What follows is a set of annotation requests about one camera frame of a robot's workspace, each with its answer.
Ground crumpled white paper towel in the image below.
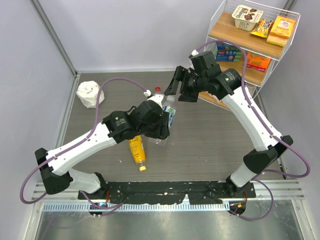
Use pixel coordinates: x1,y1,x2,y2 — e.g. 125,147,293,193
76,80,100,109

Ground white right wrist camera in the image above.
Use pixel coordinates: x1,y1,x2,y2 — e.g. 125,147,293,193
189,49,199,59

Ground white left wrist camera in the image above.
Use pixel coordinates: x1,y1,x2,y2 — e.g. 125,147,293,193
143,89,165,108

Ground white slotted cable duct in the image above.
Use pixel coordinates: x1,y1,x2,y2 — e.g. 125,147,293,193
42,201,230,212

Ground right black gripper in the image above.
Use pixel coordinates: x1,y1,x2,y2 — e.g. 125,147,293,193
164,66,207,103

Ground white pink small box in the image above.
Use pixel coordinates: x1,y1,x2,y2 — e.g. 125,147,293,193
206,91,221,102

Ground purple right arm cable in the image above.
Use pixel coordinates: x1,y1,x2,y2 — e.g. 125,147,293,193
196,39,311,222

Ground white bottle cap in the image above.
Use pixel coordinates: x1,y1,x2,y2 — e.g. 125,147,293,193
166,95,175,102

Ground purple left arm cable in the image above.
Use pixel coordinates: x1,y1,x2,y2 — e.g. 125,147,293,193
19,76,148,217

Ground blue green box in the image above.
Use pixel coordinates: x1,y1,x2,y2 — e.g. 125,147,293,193
211,41,243,62

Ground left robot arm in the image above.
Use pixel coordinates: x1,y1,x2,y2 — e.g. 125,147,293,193
35,100,170,199

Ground orange snack box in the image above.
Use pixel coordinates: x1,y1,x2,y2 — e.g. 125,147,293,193
246,51,271,73

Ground clear bottle blue green label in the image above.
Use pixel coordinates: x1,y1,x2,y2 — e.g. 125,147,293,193
148,96,177,146

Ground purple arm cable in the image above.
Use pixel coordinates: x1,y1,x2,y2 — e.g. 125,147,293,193
19,76,148,217
196,39,311,222

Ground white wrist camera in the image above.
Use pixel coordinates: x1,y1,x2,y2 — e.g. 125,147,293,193
189,49,199,59
143,89,165,108

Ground yellow candy bag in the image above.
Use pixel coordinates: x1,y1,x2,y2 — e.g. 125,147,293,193
250,18,274,39

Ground white wire shelf rack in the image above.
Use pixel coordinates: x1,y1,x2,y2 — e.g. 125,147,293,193
205,0,301,98

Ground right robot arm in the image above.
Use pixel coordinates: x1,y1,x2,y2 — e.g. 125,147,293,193
164,51,293,198

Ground yellow label bottle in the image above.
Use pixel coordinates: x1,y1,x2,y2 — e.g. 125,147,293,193
128,135,147,172

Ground red cap clear bottle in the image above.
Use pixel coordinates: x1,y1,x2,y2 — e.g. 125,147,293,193
154,86,165,97

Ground white yogurt cup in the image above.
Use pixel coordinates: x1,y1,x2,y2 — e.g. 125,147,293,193
231,5,264,32

